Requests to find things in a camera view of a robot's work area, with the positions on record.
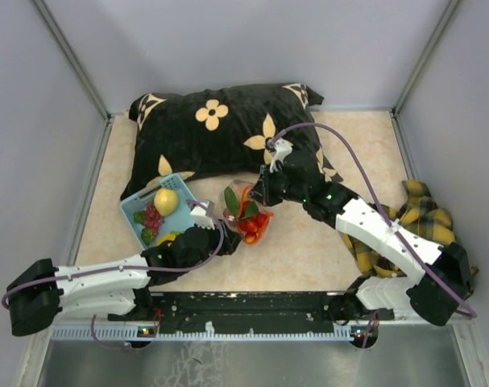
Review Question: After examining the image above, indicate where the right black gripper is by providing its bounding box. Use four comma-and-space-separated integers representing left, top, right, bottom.
247, 161, 308, 207

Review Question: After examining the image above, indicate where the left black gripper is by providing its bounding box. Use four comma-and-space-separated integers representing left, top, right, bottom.
180, 218, 244, 273

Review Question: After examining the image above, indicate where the clear zip top bag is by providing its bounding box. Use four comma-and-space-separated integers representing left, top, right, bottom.
221, 178, 276, 246

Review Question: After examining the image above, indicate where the red strawberry bunch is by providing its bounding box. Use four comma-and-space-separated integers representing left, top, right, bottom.
222, 185, 275, 245

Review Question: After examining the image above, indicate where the black flower pattern pillow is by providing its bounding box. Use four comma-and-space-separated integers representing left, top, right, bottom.
120, 82, 342, 199

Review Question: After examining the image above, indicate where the orange peach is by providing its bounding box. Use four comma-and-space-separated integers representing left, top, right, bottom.
240, 185, 253, 204

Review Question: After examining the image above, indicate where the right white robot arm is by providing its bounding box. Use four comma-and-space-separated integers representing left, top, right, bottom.
250, 151, 471, 327

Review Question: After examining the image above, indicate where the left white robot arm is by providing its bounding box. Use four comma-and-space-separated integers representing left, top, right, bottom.
2, 226, 242, 337

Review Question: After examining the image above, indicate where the yellow star fruit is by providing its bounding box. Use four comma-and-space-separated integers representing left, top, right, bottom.
155, 231, 182, 246

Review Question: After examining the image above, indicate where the light blue plastic basket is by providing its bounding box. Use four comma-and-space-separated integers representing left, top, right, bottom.
120, 173, 195, 249

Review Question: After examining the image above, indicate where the purple grape bunch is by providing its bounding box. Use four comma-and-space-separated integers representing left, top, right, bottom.
143, 202, 162, 235

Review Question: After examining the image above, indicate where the small green artichoke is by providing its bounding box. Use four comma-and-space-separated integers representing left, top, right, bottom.
140, 228, 157, 246

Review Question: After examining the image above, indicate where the yellow black plaid cloth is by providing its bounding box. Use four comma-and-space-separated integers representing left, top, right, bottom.
340, 180, 457, 277

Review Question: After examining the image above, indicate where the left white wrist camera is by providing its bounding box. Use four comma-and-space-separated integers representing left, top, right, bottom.
190, 200, 215, 230

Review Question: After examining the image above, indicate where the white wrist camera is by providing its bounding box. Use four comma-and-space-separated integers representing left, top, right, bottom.
190, 200, 215, 230
267, 138, 292, 173

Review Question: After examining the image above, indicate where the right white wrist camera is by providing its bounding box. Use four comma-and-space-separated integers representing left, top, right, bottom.
267, 138, 292, 173

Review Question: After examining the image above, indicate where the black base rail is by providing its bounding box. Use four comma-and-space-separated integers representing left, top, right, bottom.
52, 292, 395, 347

